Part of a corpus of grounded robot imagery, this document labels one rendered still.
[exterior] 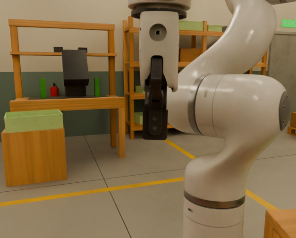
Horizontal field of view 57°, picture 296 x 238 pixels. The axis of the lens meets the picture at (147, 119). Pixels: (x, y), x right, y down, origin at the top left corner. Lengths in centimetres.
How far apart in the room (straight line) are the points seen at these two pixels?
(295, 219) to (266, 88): 75
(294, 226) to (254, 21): 73
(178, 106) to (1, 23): 513
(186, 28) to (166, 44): 515
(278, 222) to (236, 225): 56
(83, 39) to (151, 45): 515
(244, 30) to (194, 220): 38
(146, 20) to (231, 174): 30
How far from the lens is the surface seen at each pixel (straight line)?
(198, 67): 56
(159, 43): 34
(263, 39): 62
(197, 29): 559
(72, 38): 547
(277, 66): 741
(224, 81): 49
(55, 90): 529
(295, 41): 778
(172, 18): 35
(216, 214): 54
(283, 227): 109
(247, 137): 46
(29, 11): 552
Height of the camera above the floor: 132
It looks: 11 degrees down
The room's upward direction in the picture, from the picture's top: straight up
